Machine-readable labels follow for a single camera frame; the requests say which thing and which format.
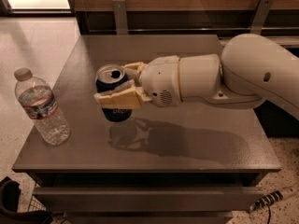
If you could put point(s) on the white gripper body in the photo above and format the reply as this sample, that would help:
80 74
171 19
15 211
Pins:
160 79

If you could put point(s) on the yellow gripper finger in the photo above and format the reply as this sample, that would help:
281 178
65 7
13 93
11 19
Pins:
128 95
134 70

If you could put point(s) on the blue pepsi can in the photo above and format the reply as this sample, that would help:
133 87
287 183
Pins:
108 77

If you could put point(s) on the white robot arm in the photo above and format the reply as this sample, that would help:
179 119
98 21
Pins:
250 70

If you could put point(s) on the clear plastic water bottle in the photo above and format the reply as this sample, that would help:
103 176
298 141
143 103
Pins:
39 103

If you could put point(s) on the left metal bracket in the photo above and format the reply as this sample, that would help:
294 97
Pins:
120 16

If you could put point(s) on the metal bracket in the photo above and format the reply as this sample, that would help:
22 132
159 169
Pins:
120 16
259 16

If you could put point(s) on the right metal bracket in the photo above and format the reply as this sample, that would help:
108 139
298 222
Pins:
259 16

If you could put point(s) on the wire basket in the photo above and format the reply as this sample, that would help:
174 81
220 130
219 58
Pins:
35 204

